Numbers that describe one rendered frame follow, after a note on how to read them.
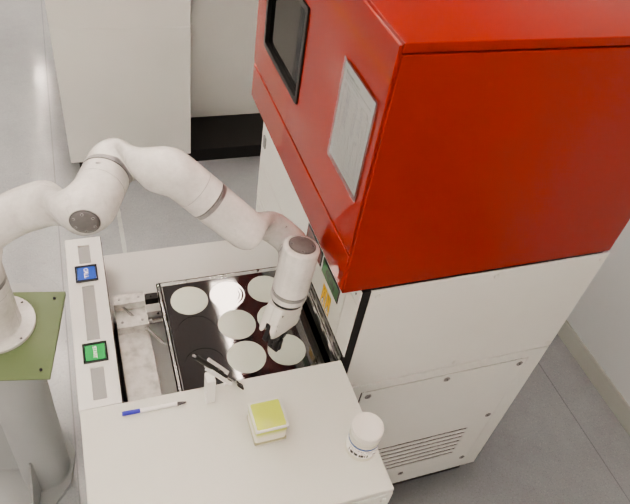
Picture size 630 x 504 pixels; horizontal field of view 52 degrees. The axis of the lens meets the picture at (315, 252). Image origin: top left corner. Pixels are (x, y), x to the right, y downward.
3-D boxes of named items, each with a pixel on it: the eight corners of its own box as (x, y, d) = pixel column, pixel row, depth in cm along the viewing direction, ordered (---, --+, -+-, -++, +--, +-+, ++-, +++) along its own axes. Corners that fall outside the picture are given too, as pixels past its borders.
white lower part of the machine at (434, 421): (388, 312, 302) (433, 176, 245) (468, 472, 249) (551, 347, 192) (242, 338, 280) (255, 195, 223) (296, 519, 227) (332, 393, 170)
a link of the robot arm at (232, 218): (197, 181, 141) (290, 256, 157) (191, 224, 129) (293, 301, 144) (225, 156, 138) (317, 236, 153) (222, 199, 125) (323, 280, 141)
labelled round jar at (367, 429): (368, 430, 147) (377, 408, 140) (380, 458, 143) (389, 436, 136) (340, 437, 145) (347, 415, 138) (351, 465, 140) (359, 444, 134)
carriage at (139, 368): (143, 302, 179) (143, 296, 177) (164, 415, 155) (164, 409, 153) (114, 307, 176) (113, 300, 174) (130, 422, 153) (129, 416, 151)
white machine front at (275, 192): (263, 194, 223) (273, 94, 195) (341, 390, 171) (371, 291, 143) (254, 195, 222) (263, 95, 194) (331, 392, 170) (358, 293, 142)
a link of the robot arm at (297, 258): (272, 271, 151) (272, 298, 144) (282, 227, 143) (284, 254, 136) (306, 275, 153) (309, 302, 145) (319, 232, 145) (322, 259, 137)
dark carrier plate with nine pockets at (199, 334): (280, 270, 189) (280, 269, 188) (316, 365, 166) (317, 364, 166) (162, 287, 178) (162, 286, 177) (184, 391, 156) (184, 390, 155)
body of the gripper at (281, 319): (290, 277, 154) (281, 310, 161) (261, 294, 147) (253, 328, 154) (314, 295, 151) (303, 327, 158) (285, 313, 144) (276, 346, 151)
